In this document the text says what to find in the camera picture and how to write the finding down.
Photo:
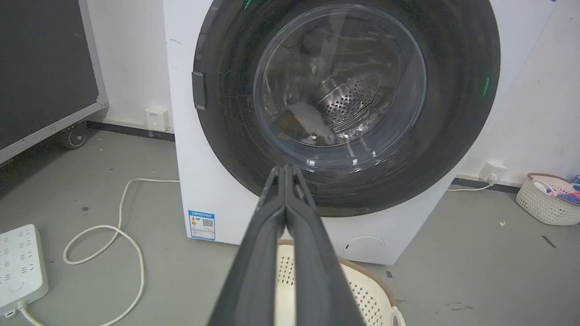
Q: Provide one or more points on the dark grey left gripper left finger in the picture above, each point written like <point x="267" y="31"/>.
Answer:
<point x="253" y="276"/>

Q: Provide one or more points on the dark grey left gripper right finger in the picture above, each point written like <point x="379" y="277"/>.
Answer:
<point x="317" y="276"/>

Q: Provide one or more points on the round dark washing machine door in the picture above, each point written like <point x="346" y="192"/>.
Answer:
<point x="444" y="113"/>

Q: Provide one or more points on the white front-load washing machine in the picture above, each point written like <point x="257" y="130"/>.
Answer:
<point x="208" y="181"/>

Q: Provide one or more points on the clothes inside washing drum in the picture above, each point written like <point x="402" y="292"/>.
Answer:
<point x="306" y="122"/>

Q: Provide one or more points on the white laundry basket brown rim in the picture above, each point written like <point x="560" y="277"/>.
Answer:
<point x="367" y="294"/>

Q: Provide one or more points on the blue energy label sticker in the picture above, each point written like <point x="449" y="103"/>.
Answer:
<point x="201" y="225"/>

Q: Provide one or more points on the black caster wheel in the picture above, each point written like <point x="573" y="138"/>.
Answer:
<point x="74" y="135"/>

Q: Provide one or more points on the white power strip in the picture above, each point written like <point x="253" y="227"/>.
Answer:
<point x="20" y="267"/>

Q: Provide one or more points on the small white woven basket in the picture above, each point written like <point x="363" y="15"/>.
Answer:
<point x="546" y="206"/>

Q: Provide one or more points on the colourful items in small basket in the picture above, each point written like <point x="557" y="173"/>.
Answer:
<point x="566" y="188"/>

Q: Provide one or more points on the black rolling board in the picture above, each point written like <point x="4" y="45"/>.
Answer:
<point x="41" y="68"/>

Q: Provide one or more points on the white wall socket with plug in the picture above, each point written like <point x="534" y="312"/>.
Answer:
<point x="492" y="172"/>

